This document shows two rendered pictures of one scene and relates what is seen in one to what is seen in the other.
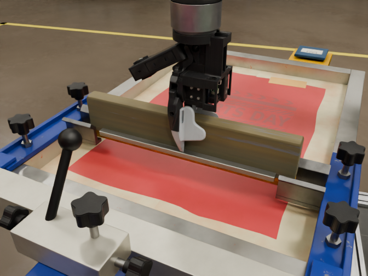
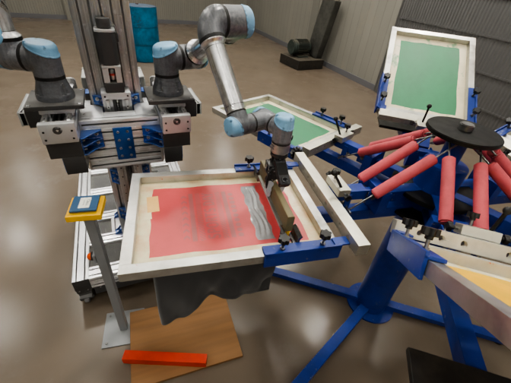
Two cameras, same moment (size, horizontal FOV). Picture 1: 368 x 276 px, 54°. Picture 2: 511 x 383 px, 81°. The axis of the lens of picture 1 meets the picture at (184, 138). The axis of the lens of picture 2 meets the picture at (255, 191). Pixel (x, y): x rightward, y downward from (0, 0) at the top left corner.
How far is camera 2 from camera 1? 155 cm
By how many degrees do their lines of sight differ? 98
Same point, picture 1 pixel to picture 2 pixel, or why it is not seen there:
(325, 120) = (194, 184)
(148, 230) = (318, 182)
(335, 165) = (244, 169)
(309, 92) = (163, 193)
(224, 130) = not seen: hidden behind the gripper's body
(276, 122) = (210, 196)
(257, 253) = (293, 176)
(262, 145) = not seen: hidden behind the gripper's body
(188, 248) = (314, 175)
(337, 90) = (153, 185)
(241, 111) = (208, 209)
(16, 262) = not seen: outside the picture
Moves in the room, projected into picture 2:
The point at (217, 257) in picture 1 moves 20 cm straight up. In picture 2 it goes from (310, 170) to (319, 133)
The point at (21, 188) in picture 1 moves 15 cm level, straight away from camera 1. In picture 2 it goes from (340, 210) to (334, 234)
